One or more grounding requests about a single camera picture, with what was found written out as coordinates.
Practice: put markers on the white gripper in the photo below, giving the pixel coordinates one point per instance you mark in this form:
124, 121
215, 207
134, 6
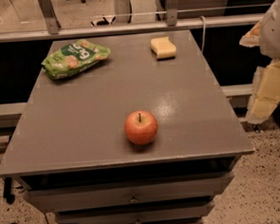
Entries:
278, 32

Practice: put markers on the yellow sponge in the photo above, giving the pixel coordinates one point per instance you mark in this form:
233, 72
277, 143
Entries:
163, 48

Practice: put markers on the red apple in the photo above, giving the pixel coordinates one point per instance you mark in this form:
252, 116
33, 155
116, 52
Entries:
141, 127

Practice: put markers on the green snack bag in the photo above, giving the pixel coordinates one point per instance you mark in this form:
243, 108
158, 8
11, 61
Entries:
73, 59

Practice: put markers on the grey metal railing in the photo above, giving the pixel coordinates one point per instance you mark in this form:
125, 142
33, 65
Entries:
32, 20

